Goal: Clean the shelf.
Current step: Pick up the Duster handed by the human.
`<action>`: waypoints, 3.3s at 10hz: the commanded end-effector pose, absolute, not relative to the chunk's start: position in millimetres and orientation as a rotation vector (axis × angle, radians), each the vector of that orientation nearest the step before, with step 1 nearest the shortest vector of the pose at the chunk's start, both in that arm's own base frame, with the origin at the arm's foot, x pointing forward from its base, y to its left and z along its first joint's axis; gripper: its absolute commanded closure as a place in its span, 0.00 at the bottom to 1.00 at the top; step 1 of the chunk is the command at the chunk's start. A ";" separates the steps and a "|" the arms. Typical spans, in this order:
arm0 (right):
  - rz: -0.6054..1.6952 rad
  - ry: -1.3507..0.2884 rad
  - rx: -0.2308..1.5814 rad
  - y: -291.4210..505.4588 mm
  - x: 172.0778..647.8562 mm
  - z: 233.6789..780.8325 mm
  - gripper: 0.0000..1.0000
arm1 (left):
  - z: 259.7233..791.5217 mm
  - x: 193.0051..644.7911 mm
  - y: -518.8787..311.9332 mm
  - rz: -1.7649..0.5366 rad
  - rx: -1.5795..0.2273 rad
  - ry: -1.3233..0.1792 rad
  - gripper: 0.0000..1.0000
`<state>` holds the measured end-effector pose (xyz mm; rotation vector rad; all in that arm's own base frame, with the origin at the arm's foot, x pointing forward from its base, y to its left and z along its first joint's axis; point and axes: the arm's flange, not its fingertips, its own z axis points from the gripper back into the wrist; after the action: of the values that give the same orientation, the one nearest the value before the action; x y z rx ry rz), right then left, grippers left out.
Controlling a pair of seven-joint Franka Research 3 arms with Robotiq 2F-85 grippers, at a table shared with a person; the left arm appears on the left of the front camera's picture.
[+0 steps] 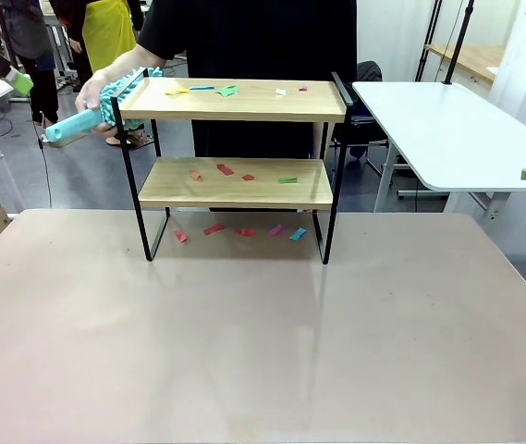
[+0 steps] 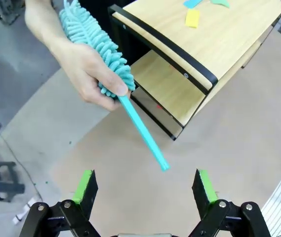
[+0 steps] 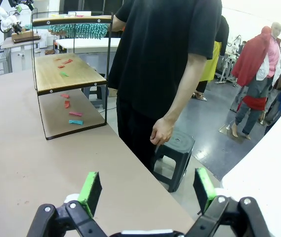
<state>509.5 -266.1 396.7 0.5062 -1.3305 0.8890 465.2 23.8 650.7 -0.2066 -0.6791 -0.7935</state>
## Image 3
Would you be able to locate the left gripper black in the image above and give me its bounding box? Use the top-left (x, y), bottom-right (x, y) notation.
top-left (8, 0), bottom-right (34, 13)

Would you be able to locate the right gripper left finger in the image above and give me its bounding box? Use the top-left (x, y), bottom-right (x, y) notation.
top-left (26, 171), bottom-right (108, 237)

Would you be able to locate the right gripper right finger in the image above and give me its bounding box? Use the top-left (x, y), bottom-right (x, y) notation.
top-left (184, 167), bottom-right (272, 237)

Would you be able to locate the teal chenille duster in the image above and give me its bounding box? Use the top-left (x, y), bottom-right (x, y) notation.
top-left (47, 23), bottom-right (109, 40)

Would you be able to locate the person's left forearm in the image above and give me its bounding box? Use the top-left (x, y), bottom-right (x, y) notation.
top-left (160, 51), bottom-right (207, 124)

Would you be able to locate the person's right forearm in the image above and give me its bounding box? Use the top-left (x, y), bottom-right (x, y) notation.
top-left (111, 14), bottom-right (126, 33)

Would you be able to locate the two-tier wood metal shelf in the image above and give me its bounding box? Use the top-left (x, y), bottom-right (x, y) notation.
top-left (31, 11), bottom-right (114, 141)

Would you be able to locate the person's left hand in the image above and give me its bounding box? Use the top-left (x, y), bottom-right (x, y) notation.
top-left (150, 117), bottom-right (176, 146)

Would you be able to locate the black background robot gripper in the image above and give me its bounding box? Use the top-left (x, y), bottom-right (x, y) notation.
top-left (11, 21), bottom-right (24, 36)

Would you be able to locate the wooden tray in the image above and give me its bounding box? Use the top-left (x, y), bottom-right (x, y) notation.
top-left (11, 31), bottom-right (42, 44)

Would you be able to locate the grey background table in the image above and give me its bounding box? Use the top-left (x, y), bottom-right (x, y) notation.
top-left (0, 37), bottom-right (43, 60)

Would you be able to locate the dark grey plastic stool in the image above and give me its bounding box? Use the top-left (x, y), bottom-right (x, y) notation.
top-left (152, 130), bottom-right (196, 193)

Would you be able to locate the large white side table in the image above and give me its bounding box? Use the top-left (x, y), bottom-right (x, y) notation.
top-left (220, 112), bottom-right (281, 237)

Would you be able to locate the white rounded background table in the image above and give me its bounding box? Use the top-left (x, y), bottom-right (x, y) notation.
top-left (55, 38), bottom-right (121, 54)

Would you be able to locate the grey background stool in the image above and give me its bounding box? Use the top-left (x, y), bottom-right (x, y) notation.
top-left (82, 73), bottom-right (106, 109)

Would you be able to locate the white desk with metal legs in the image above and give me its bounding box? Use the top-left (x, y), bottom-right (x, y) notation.
top-left (215, 51), bottom-right (241, 87)

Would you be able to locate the person in yellow apron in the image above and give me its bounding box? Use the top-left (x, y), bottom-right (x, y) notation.
top-left (192, 14), bottom-right (230, 101)

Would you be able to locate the mannequin with red cape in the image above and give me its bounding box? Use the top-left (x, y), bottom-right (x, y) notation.
top-left (231, 21), bottom-right (281, 141)

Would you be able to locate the person in black clothes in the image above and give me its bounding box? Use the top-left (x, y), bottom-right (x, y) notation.
top-left (107, 0), bottom-right (223, 173)

